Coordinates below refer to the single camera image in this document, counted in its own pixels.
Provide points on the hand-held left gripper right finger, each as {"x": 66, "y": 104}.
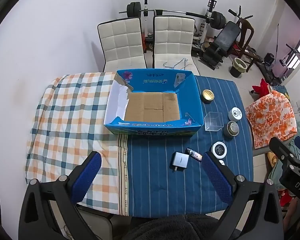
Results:
{"x": 217, "y": 180}

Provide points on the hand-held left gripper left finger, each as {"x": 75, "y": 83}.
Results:
{"x": 86, "y": 178}

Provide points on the white and black round compact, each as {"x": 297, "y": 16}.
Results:
{"x": 218, "y": 150}

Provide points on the patterned lighter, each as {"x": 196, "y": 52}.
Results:
{"x": 193, "y": 153}

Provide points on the silver power adapter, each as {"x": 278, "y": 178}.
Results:
{"x": 181, "y": 161}

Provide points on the grey jar with mesh lid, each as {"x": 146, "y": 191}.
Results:
{"x": 231, "y": 129}

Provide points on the white round jar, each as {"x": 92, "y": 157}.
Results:
{"x": 234, "y": 114}

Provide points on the clear plastic box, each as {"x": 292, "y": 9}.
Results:
{"x": 213, "y": 121}

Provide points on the round gold tin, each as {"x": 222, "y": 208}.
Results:
{"x": 208, "y": 96}

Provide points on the blue cardboard box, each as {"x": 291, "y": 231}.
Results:
{"x": 152, "y": 107}

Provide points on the grey chair seat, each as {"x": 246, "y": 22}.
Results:
{"x": 261, "y": 151}

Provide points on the orange floral cushion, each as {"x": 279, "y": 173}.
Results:
{"x": 271, "y": 117}

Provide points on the plaid checked blanket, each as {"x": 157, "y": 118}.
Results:
{"x": 70, "y": 130}

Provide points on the blue striped cloth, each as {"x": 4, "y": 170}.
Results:
{"x": 160, "y": 185}

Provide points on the dark fleece garment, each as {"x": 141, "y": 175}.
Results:
{"x": 180, "y": 227}

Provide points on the red cloth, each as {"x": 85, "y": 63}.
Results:
{"x": 262, "y": 86}

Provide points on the black exercise machine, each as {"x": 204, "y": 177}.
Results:
{"x": 268, "y": 67}

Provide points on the round waste bin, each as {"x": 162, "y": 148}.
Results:
{"x": 238, "y": 67}

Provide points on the black weight bench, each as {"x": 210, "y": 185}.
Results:
{"x": 225, "y": 40}

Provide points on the white padded chair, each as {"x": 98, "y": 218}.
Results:
{"x": 173, "y": 42}
{"x": 122, "y": 45}

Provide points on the white barbell rack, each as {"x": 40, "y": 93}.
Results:
{"x": 146, "y": 22}

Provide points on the barbell with black plates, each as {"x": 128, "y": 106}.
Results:
{"x": 175, "y": 12}

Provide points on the brown exercise frame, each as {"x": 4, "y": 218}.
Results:
{"x": 247, "y": 30}

